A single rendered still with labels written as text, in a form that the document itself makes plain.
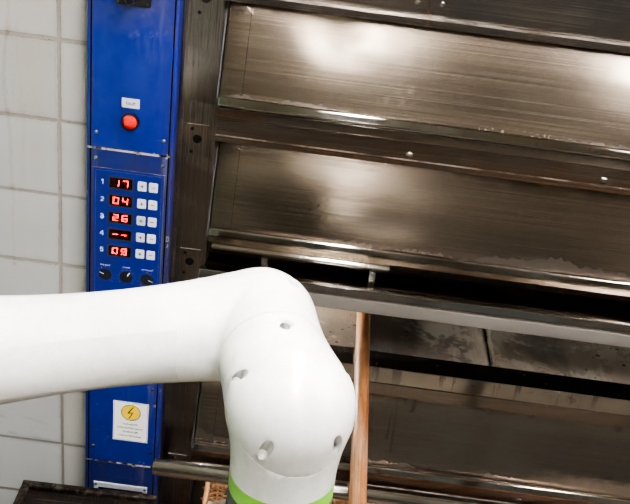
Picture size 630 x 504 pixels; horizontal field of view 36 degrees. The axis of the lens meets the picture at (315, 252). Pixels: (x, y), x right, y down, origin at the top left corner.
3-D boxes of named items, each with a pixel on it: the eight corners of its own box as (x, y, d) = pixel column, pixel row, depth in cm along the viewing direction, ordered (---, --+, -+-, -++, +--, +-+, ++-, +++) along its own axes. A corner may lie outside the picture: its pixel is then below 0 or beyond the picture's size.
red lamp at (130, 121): (121, 128, 176) (121, 96, 173) (139, 130, 176) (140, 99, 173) (118, 131, 175) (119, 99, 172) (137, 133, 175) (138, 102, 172)
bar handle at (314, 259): (208, 272, 180) (209, 270, 182) (385, 296, 180) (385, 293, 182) (211, 243, 178) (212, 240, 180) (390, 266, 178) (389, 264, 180)
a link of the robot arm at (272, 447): (242, 394, 73) (382, 386, 76) (216, 308, 83) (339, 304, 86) (229, 535, 79) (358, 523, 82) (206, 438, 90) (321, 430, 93)
